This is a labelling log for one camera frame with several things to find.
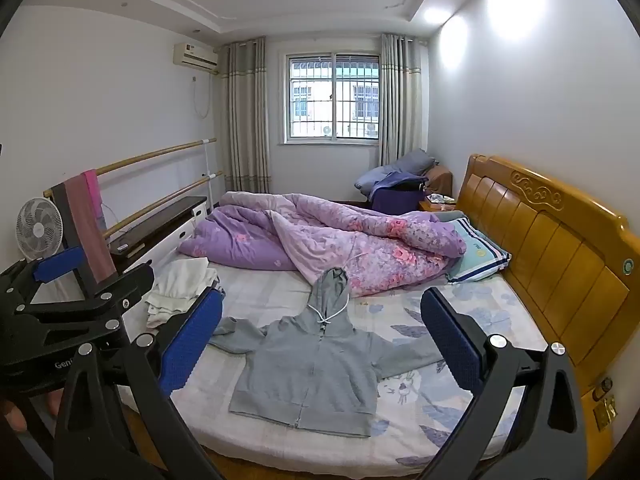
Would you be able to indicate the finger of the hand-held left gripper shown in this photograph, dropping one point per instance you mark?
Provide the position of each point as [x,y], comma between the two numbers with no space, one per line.
[56,264]
[100,305]

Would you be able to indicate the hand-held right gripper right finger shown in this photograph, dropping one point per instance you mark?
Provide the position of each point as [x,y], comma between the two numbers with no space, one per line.
[452,342]

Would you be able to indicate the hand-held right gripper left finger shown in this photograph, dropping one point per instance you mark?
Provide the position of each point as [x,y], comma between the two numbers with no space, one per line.
[192,342]

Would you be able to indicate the grey zip hoodie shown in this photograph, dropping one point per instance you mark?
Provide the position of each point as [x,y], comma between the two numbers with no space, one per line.
[310,370]

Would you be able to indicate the pile of white clothes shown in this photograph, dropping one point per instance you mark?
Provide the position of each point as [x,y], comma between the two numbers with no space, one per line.
[180,280]

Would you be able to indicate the person's left hand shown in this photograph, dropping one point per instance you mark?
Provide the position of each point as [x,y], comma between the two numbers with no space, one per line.
[12,417]

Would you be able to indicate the dark grey cloth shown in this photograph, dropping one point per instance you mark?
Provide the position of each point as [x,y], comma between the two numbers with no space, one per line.
[70,230]

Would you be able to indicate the white standing fan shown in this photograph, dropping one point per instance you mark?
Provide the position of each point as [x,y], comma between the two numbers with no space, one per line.
[39,227]

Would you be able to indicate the dusty pink towel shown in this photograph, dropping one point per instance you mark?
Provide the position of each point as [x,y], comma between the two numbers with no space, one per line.
[95,240]

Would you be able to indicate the white patterned bed sheet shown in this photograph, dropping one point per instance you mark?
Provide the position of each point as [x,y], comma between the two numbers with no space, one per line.
[395,310]

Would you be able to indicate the bright pink cloth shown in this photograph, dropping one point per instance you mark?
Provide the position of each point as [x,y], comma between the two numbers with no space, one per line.
[92,185]

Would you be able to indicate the white cabinet with black top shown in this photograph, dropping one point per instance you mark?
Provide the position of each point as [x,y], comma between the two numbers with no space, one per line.
[160,220]

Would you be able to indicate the wooden nightstand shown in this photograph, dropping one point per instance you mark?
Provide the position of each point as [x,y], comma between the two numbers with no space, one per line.
[430,206]

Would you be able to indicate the wooden headboard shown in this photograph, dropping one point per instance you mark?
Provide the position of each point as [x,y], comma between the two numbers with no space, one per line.
[550,245]

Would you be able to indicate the purple floral quilt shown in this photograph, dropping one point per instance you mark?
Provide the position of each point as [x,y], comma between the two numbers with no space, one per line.
[320,240]

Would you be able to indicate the brown covered chair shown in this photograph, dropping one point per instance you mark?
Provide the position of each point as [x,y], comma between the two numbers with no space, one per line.
[441,177]

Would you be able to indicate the grey blue pillow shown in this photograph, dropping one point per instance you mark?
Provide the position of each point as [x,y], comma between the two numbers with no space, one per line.
[410,162]

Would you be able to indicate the grey striped curtain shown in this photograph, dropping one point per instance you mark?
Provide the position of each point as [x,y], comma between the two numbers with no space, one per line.
[400,100]
[245,120]

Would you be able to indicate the white air conditioner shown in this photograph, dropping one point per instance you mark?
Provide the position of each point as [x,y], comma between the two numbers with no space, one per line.
[195,57]

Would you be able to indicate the barred window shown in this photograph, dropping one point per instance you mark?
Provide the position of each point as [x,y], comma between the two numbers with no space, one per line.
[330,95]

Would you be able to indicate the wooden barre rail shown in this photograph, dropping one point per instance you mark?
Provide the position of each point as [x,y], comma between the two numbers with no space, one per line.
[150,155]
[165,200]

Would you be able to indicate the brass wall socket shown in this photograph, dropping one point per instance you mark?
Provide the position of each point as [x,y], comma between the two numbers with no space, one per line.
[605,412]

